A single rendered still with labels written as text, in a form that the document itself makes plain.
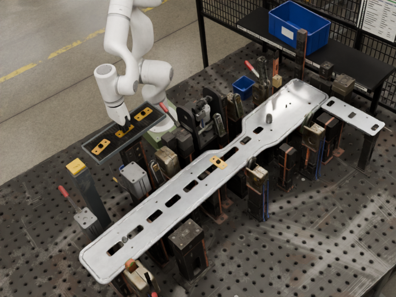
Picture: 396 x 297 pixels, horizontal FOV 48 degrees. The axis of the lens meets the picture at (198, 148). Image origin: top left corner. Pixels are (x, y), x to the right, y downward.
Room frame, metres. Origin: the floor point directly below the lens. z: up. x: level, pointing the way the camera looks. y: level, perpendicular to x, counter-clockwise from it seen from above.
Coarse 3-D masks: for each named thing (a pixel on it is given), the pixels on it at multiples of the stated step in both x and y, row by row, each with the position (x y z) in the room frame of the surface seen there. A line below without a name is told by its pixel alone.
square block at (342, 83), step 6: (336, 78) 1.60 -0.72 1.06; (342, 78) 1.59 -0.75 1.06; (348, 78) 1.59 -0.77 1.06; (336, 84) 1.57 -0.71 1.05; (342, 84) 1.55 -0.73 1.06; (348, 84) 1.55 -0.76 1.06; (354, 84) 1.57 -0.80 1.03; (336, 90) 1.57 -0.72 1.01; (342, 90) 1.54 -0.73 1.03; (348, 90) 1.54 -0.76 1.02; (336, 96) 1.56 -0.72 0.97; (342, 96) 1.54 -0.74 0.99; (348, 96) 1.55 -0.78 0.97; (348, 102) 1.56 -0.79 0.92; (330, 114) 1.58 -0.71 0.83; (342, 132) 1.56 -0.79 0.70
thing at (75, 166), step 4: (76, 160) 1.25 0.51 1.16; (80, 160) 1.25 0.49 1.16; (68, 164) 1.23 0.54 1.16; (72, 164) 1.23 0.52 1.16; (76, 164) 1.23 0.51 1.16; (80, 164) 1.22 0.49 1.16; (84, 164) 1.22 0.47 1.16; (68, 168) 1.21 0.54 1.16; (72, 168) 1.21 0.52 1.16; (76, 168) 1.21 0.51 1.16; (80, 168) 1.20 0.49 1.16; (72, 172) 1.19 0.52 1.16; (76, 172) 1.19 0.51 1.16
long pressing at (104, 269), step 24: (288, 96) 1.59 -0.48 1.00; (312, 96) 1.56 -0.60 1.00; (264, 120) 1.46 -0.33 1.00; (288, 120) 1.43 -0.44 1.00; (240, 144) 1.33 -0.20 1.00; (264, 144) 1.31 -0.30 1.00; (192, 168) 1.24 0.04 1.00; (240, 168) 1.20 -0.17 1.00; (168, 192) 1.13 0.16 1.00; (192, 192) 1.11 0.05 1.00; (144, 216) 1.03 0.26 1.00; (168, 216) 1.01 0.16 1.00; (96, 240) 0.95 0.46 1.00; (120, 240) 0.93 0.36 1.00; (144, 240) 0.91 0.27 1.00; (96, 264) 0.85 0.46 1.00; (120, 264) 0.83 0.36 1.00
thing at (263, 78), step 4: (260, 56) 1.67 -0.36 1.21; (260, 60) 1.64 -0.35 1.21; (264, 60) 1.64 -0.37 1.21; (268, 60) 1.63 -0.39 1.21; (260, 64) 1.63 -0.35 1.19; (264, 64) 1.62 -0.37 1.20; (260, 68) 1.63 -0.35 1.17; (264, 68) 1.65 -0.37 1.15; (260, 72) 1.63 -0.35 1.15; (264, 72) 1.65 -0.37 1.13; (260, 76) 1.63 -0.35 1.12; (264, 76) 1.64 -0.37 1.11; (260, 80) 1.63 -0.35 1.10; (264, 80) 1.65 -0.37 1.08; (264, 84) 1.62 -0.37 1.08; (268, 84) 1.64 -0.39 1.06; (264, 88) 1.62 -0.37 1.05
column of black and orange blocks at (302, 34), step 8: (304, 32) 1.81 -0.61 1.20; (296, 40) 1.84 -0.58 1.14; (304, 40) 1.81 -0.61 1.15; (296, 48) 1.83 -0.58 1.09; (304, 48) 1.82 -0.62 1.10; (296, 56) 1.83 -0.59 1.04; (304, 56) 1.82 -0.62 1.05; (296, 64) 1.83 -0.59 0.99; (304, 64) 1.82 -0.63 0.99; (296, 72) 1.82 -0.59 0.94
